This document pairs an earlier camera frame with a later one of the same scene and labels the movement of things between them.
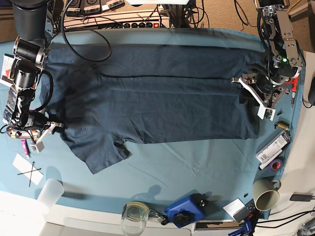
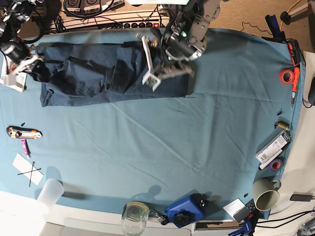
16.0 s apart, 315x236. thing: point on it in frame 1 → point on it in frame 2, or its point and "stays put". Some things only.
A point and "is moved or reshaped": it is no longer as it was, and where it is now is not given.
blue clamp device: x=188 y=209 stays put
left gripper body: x=37 y=123 → x=21 y=60
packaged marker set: x=275 y=146 stays put
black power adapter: x=300 y=197 stays put
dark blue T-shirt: x=107 y=97 is moved or reshaped
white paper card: x=27 y=169 stays put
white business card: x=234 y=206 stays put
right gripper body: x=267 y=93 → x=165 y=48
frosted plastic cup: x=51 y=192 stays put
